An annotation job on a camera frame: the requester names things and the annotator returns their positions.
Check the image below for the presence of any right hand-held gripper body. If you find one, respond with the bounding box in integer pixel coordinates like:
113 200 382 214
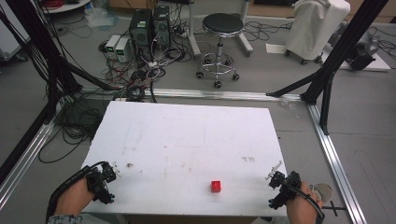
268 170 303 210

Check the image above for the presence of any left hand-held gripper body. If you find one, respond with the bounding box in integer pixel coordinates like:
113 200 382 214
85 161 118 205

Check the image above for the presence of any person's right hand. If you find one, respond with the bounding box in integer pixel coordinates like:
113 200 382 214
285 181 325 224

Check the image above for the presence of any person's left hand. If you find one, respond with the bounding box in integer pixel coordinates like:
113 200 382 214
53 177 96 217

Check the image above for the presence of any grey shoe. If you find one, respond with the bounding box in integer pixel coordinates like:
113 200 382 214
310 182 333 203

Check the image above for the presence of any white power supply box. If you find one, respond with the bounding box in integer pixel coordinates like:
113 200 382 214
105 34 121 59
115 37 131 63

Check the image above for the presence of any white paper sheet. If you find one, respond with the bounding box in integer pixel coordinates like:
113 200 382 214
265 42 288 56

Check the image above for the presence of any black computer tower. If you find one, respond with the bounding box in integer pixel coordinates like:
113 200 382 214
151 5 172 50
128 8 154 62

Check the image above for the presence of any black device on board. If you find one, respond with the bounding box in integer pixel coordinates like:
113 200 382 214
347 38 379 72

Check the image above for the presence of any white floor board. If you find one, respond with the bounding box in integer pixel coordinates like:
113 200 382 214
321 49 392 73

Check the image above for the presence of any white covered cart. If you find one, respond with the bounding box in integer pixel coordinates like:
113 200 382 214
284 0 352 63

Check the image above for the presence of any clear plastic bag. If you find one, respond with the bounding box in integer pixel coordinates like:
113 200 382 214
84 7 120 28

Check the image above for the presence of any black round stool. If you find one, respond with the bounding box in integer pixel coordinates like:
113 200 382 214
195 12 248 90

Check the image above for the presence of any aluminium floor rail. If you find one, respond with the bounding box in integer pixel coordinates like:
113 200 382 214
78 87 304 103
0 119 56 211
307 103 369 224

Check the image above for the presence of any tangle of floor cables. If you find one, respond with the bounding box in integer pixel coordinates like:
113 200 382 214
36 8 194 164

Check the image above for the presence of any black frame post with braces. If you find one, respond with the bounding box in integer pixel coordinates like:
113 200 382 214
265 0 390 136

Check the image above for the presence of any white table leg frame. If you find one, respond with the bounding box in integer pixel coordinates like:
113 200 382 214
186 0 255 59

